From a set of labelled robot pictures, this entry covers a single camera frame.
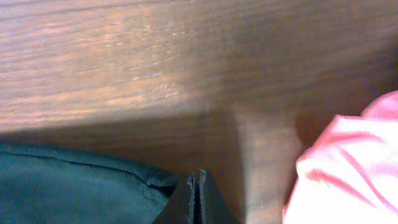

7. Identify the coral pink garment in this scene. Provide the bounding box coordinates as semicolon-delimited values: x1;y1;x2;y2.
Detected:
282;91;397;224

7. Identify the black t-shirt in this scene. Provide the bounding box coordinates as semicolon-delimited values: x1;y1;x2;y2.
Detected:
1;144;178;223

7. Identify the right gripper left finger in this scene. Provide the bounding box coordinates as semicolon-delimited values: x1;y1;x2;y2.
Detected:
151;172;196;224

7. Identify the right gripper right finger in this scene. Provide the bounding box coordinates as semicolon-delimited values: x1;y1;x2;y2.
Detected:
198;169;240;224

